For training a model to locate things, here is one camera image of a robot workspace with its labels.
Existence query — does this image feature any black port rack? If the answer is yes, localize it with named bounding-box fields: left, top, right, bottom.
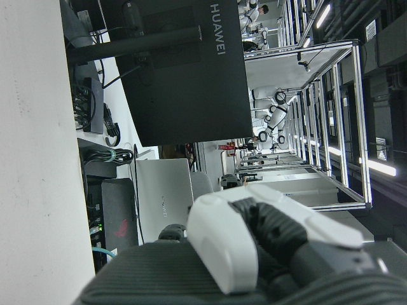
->
left=83, top=176, right=107, bottom=274

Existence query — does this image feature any black cable bundle green tie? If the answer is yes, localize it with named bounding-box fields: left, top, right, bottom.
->
left=83, top=148, right=134, bottom=165

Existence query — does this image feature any aluminium frame cage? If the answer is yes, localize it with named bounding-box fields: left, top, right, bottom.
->
left=243, top=37, right=373, bottom=212

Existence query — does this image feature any black Huawei monitor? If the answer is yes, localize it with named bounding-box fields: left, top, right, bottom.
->
left=100, top=0, right=254, bottom=147

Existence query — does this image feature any silver Huawei laptop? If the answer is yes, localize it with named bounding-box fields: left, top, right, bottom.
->
left=135, top=158, right=195, bottom=245

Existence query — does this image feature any white humanoid robot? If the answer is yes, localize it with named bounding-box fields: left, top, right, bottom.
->
left=250, top=85, right=298, bottom=150
left=243, top=25, right=271, bottom=51

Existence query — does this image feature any black camera on frame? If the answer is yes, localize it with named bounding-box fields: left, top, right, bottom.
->
left=297, top=52, right=312, bottom=73

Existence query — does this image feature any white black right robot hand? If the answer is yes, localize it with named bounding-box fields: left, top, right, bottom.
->
left=73, top=173, right=407, bottom=305

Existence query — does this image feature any dark grey flat box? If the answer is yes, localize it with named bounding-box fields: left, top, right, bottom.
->
left=78, top=138, right=118, bottom=179

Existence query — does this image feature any person in white coat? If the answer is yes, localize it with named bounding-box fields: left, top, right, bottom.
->
left=238, top=0, right=270, bottom=25

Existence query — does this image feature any black cable hub box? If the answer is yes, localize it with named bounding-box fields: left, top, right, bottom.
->
left=72, top=77, right=105, bottom=135

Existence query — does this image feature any teal network cable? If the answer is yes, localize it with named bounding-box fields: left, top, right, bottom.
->
left=92, top=247, right=118, bottom=260

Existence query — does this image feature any black computer tower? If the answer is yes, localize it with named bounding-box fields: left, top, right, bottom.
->
left=100, top=177, right=140, bottom=255

